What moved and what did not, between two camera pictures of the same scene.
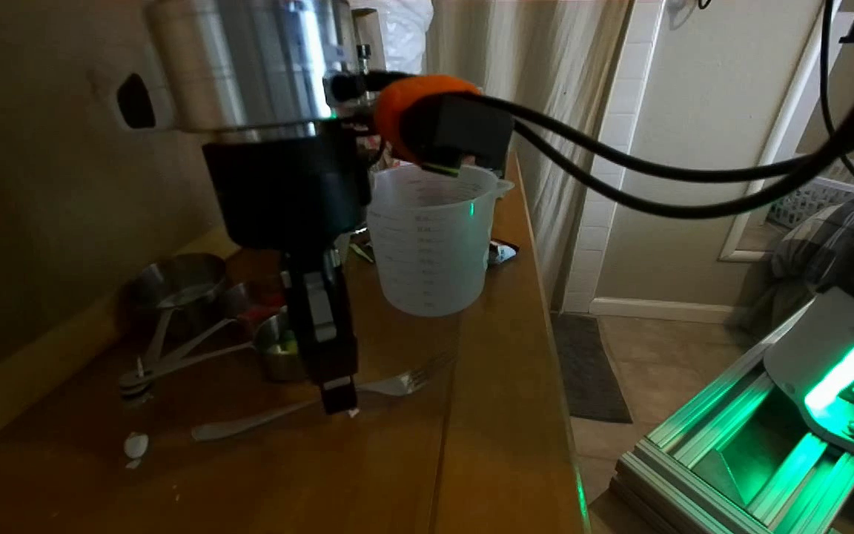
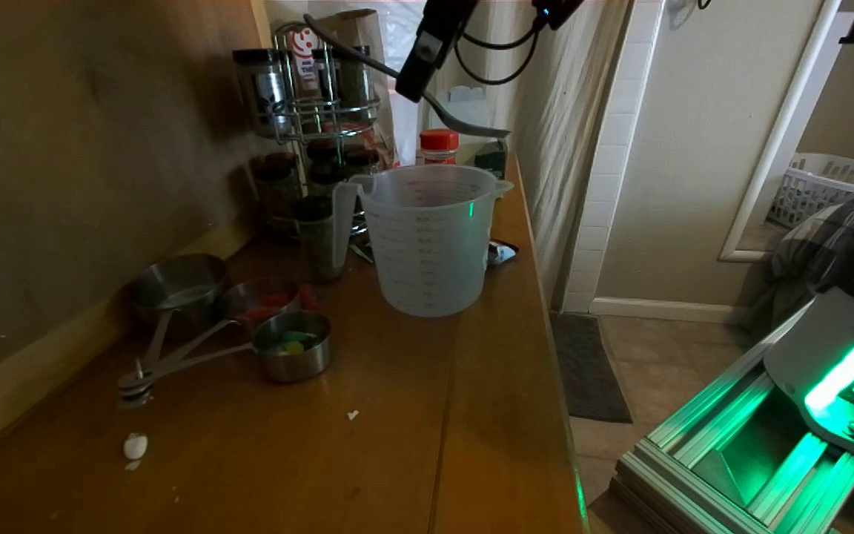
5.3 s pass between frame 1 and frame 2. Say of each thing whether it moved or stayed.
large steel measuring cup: stayed
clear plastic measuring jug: stayed
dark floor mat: stayed
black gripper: moved
